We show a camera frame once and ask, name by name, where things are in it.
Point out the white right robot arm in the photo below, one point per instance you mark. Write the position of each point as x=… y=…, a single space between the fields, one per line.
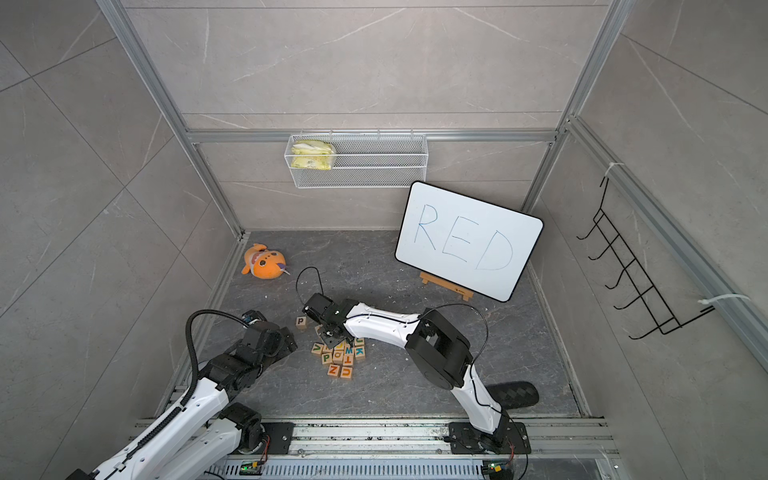
x=442 y=354

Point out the black wire hook rack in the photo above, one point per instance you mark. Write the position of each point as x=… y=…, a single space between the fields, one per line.
x=633 y=273

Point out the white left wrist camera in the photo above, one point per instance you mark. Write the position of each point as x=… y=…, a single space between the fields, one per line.
x=253 y=316

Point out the black oval pad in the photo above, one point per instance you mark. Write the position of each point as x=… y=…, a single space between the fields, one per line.
x=514 y=395

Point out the white wire mesh basket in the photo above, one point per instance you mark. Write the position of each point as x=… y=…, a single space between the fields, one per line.
x=365 y=160

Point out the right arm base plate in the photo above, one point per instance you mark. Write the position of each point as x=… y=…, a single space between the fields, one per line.
x=463 y=438

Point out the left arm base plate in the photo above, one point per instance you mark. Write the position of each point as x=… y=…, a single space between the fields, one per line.
x=272 y=437

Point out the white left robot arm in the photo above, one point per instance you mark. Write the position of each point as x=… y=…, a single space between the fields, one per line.
x=206 y=423

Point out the yellow packet in basket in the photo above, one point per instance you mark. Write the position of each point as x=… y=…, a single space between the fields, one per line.
x=312 y=155

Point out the orange plush toy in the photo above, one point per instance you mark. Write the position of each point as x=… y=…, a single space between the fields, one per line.
x=263 y=263

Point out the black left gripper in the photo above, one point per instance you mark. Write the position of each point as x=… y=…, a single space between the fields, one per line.
x=285 y=341

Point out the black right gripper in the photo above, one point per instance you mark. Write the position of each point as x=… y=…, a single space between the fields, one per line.
x=328 y=339

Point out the whiteboard with RED written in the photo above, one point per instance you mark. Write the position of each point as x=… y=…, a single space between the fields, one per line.
x=475 y=244

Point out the wooden easel stand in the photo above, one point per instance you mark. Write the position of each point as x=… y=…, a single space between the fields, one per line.
x=463 y=292

